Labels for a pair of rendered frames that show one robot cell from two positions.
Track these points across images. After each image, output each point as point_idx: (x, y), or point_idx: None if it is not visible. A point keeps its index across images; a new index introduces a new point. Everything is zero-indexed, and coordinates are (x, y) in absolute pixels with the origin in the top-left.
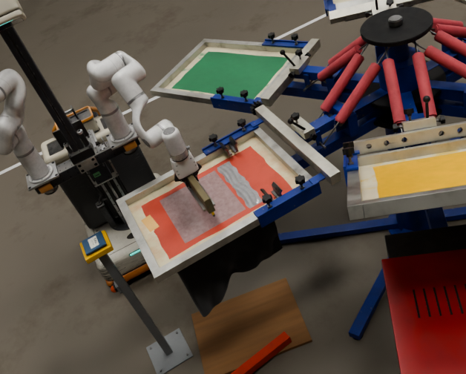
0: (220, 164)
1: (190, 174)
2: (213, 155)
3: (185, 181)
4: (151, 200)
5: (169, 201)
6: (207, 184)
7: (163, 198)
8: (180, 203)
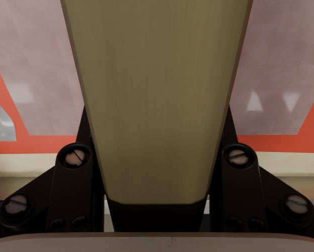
0: None
1: (139, 217)
2: (15, 189)
3: (244, 165)
4: None
5: (272, 109)
6: (80, 90)
7: (276, 135)
8: (246, 66)
